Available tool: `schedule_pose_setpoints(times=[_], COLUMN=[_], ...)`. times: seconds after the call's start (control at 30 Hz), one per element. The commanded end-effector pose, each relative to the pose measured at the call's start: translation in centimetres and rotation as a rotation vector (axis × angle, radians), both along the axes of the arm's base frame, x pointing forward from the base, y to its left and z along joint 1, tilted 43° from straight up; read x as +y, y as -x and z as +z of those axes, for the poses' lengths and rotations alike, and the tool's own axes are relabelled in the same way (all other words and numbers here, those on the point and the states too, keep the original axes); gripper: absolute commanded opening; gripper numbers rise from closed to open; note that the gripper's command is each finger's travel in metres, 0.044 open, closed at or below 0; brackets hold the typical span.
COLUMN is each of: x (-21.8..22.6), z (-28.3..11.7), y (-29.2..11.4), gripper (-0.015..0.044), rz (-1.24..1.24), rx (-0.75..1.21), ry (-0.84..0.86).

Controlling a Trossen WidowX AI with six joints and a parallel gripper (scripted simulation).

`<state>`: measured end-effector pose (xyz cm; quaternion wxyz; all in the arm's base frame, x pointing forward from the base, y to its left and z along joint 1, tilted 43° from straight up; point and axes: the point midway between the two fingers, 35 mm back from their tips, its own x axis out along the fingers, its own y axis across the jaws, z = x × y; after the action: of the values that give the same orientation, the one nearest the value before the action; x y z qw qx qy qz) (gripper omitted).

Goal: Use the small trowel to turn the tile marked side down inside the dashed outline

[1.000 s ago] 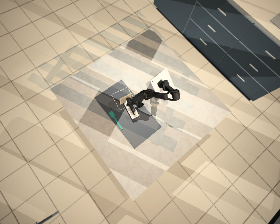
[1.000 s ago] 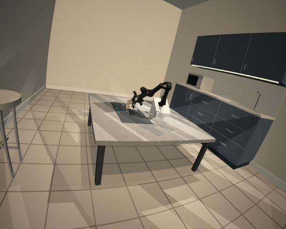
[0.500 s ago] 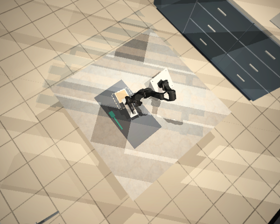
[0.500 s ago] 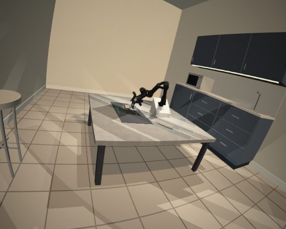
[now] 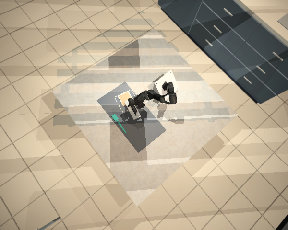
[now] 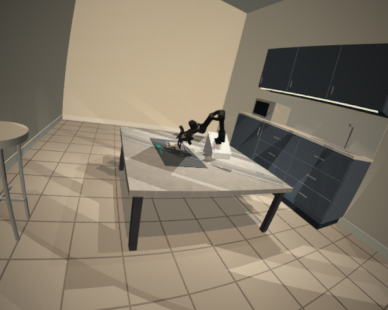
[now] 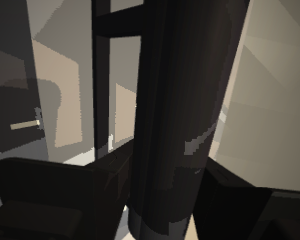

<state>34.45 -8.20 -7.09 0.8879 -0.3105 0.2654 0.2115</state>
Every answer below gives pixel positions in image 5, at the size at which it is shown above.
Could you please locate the cream tile with dark square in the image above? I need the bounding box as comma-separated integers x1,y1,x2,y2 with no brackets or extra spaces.
118,91,132,106

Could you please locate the dark grey mat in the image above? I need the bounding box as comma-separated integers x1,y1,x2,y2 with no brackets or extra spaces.
97,82,166,153

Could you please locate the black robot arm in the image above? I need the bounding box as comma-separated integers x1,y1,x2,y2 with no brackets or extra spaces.
136,82,177,109

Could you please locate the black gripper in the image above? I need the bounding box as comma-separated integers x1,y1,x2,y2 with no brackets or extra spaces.
128,95,139,107

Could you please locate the green small trowel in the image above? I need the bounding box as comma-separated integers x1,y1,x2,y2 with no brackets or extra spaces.
112,114,126,133

